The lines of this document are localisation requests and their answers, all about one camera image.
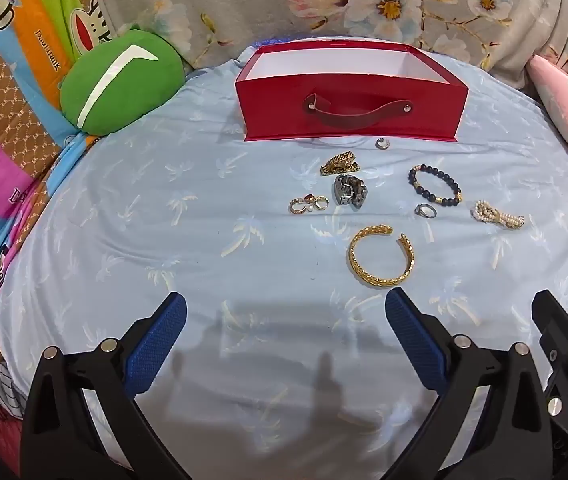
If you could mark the grey floral blanket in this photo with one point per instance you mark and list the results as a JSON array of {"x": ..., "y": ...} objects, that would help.
[{"x": 244, "y": 0}]

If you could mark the blue shiny cloth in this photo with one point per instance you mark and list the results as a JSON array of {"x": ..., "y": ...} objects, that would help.
[{"x": 276, "y": 41}]

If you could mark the pink white pillow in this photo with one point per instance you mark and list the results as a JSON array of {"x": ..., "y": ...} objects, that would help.
[{"x": 564, "y": 100}]

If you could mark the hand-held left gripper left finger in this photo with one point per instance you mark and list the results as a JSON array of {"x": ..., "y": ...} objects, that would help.
[{"x": 156, "y": 345}]

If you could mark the gold bangle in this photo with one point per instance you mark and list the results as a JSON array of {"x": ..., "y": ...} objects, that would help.
[{"x": 353, "y": 260}]

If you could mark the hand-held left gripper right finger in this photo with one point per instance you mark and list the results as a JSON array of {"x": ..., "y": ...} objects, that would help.
[{"x": 414, "y": 340}]

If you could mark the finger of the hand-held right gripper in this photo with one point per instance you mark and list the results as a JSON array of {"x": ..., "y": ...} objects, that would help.
[{"x": 556, "y": 325}]

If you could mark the green round cushion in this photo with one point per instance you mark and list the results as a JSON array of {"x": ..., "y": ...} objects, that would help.
[{"x": 129, "y": 95}]

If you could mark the silver metal watch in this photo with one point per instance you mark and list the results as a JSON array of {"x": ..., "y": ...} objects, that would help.
[{"x": 346, "y": 190}]

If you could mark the colourful cartoon printed blanket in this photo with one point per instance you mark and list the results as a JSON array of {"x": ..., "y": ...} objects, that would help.
[{"x": 14, "y": 110}]

